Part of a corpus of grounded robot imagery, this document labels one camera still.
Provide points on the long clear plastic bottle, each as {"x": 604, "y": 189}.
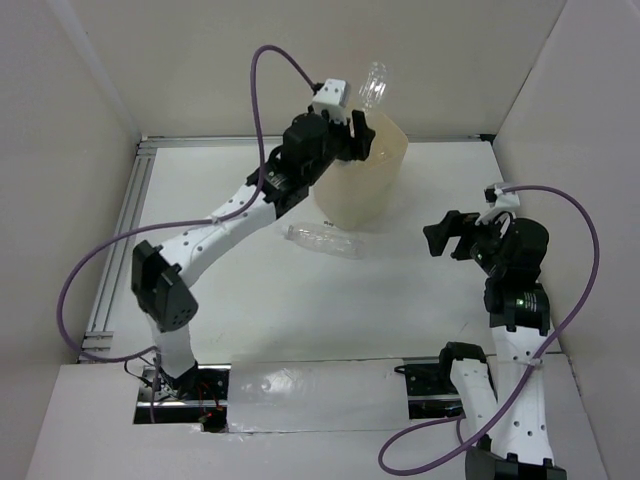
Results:
{"x": 373, "y": 89}

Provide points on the beige plastic bin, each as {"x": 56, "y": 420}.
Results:
{"x": 352, "y": 193}

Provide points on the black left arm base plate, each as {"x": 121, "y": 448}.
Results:
{"x": 208, "y": 386}

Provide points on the aluminium frame rail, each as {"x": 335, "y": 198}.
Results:
{"x": 273, "y": 301}

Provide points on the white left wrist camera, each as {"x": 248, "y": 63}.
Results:
{"x": 332, "y": 98}

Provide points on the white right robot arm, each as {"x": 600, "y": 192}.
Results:
{"x": 505, "y": 409}

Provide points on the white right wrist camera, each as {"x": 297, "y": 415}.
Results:
{"x": 501, "y": 198}

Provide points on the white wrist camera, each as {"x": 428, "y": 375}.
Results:
{"x": 332, "y": 98}
{"x": 501, "y": 198}

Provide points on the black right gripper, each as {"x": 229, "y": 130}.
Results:
{"x": 462, "y": 223}

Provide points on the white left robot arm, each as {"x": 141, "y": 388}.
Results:
{"x": 162, "y": 275}

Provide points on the clear plastic bottle white cap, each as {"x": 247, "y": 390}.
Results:
{"x": 326, "y": 240}

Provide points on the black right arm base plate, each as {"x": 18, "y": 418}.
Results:
{"x": 425, "y": 383}

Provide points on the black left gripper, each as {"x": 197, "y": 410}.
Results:
{"x": 360, "y": 143}

